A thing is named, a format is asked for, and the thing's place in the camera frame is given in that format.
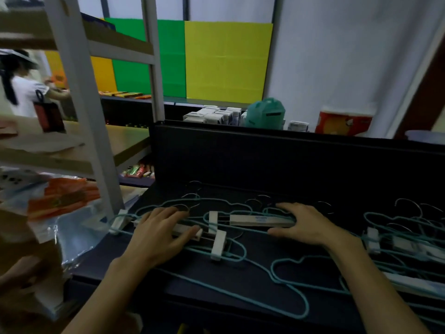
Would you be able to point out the orange wall panel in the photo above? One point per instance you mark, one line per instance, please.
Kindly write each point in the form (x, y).
(104, 74)

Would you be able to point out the yellow wall panel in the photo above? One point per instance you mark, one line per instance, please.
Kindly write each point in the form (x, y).
(226, 62)

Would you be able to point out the brown cardboard box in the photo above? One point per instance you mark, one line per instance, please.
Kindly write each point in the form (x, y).
(21, 246)

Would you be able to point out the brown door frame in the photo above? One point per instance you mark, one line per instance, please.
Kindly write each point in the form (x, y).
(427, 100)

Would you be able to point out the lavender plastic basin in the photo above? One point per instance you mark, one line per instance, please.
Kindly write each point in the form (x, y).
(426, 136)

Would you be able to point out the person's left forearm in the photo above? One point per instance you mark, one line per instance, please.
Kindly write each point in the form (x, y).
(107, 299)

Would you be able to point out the orange snack packets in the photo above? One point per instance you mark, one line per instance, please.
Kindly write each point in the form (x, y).
(125, 94)

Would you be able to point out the person's right forearm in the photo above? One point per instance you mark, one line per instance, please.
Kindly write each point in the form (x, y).
(375, 292)

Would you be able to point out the white metal shelf rack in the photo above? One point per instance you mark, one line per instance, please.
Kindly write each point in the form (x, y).
(80, 100)

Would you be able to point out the grey wall shelf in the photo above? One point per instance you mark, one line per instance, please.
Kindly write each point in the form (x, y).
(194, 101)

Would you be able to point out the red tissue pack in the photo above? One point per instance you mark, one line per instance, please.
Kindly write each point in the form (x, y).
(342, 125)

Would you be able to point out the person's left hand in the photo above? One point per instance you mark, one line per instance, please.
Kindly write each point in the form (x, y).
(156, 240)

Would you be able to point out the orange plastic bag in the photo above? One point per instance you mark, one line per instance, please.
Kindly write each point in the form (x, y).
(66, 196)

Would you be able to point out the black table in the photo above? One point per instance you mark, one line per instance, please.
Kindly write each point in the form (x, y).
(257, 246)

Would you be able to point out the person's right hand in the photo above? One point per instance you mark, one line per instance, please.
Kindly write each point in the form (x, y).
(313, 227)

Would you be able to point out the green wall panel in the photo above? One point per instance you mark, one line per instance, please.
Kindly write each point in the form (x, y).
(132, 73)

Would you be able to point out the black back panel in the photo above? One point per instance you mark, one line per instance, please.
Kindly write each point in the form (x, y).
(278, 159)

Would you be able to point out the row of white small boxes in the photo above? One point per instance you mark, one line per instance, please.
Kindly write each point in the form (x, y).
(208, 116)

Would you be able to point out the pile of mixed hangers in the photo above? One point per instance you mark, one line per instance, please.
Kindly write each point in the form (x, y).
(219, 245)

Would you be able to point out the dark red tote bag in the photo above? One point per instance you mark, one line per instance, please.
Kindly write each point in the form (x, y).
(50, 116)

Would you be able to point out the dark blue box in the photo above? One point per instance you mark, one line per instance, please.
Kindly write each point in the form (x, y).
(101, 22)

